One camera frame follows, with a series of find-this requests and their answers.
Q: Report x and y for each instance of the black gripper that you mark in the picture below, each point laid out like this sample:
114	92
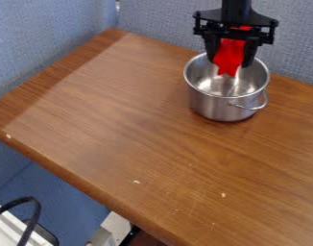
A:
235	21

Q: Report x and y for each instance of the red star-shaped bar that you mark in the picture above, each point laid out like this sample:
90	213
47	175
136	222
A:
229	55

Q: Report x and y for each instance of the white appliance at corner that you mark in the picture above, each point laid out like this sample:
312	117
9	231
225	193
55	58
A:
19	233

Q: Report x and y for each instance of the metal pot with handle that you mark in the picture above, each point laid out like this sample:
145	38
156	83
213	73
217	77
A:
223	97

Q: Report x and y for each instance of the white table frame part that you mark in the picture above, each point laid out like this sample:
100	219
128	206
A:
112	232

